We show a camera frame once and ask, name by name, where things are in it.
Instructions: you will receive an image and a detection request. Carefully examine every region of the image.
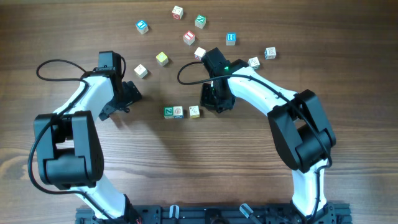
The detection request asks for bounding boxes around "yellow edged picture block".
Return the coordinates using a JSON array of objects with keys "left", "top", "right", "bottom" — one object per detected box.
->
[{"left": 189, "top": 105, "right": 200, "bottom": 118}]

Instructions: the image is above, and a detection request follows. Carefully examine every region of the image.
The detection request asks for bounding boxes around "blue sided picture block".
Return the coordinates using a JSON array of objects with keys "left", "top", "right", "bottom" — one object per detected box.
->
[{"left": 173, "top": 106, "right": 184, "bottom": 119}]

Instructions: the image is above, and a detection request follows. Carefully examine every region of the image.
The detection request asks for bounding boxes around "green Z letter block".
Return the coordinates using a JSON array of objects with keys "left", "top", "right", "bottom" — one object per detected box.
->
[{"left": 164, "top": 106, "right": 174, "bottom": 119}]

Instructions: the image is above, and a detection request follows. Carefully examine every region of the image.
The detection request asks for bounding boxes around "green edged picture block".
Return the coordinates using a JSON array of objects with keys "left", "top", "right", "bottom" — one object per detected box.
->
[{"left": 248, "top": 57, "right": 261, "bottom": 70}]

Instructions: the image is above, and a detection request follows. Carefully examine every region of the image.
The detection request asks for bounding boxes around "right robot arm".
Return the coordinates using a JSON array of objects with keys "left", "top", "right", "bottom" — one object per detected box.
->
[{"left": 200, "top": 48, "right": 336, "bottom": 222}]

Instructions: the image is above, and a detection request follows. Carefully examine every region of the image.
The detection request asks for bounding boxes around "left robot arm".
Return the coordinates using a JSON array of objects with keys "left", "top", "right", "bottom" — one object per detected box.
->
[{"left": 27, "top": 51, "right": 142, "bottom": 223}]

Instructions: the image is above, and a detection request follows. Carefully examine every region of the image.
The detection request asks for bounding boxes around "plain cream wooden block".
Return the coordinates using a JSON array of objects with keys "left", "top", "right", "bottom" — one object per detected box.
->
[{"left": 134, "top": 64, "right": 148, "bottom": 78}]

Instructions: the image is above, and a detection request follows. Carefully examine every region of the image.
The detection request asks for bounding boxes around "red A sided block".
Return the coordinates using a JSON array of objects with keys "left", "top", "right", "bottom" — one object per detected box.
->
[{"left": 194, "top": 47, "right": 206, "bottom": 60}]

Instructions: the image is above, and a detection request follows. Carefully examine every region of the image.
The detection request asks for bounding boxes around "yellow top wooden block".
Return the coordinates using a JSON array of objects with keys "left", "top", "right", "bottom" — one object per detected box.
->
[{"left": 156, "top": 52, "right": 169, "bottom": 66}]

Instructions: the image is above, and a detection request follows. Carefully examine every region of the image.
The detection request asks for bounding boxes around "blue H letter block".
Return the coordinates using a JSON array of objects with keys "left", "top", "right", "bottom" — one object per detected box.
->
[{"left": 226, "top": 32, "right": 236, "bottom": 46}]

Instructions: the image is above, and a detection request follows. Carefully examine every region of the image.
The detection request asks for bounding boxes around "red I letter block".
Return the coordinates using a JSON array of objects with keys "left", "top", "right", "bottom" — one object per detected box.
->
[{"left": 183, "top": 30, "right": 195, "bottom": 45}]

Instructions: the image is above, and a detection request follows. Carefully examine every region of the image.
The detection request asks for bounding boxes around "blue edged picture block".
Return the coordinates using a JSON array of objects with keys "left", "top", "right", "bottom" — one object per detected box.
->
[{"left": 264, "top": 47, "right": 277, "bottom": 60}]

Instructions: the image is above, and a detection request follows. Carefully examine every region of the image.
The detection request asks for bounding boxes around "blue I letter block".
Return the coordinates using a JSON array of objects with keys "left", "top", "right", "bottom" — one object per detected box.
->
[{"left": 136, "top": 20, "right": 149, "bottom": 34}]

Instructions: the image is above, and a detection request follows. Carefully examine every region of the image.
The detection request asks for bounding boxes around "green N block top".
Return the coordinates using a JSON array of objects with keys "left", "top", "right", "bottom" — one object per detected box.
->
[{"left": 195, "top": 14, "right": 206, "bottom": 29}]

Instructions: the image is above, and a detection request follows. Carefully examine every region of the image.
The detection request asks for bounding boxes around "red X letter block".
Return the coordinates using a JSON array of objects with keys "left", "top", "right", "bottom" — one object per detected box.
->
[{"left": 172, "top": 6, "right": 183, "bottom": 20}]

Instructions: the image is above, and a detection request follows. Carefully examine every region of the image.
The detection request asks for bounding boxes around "right black cable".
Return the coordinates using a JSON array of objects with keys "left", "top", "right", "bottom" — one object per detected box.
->
[{"left": 177, "top": 60, "right": 333, "bottom": 223}]

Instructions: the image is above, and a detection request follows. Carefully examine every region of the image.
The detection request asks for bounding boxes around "black cable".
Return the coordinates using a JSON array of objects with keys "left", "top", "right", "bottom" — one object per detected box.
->
[
  {"left": 27, "top": 58, "right": 119, "bottom": 223},
  {"left": 177, "top": 60, "right": 333, "bottom": 223}
]

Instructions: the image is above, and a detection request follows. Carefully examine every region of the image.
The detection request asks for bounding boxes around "left black cable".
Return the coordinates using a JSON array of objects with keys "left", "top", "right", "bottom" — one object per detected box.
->
[{"left": 27, "top": 58, "right": 119, "bottom": 223}]

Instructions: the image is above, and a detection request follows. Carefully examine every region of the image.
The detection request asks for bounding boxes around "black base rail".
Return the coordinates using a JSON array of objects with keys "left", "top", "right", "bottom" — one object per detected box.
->
[{"left": 74, "top": 203, "right": 353, "bottom": 224}]

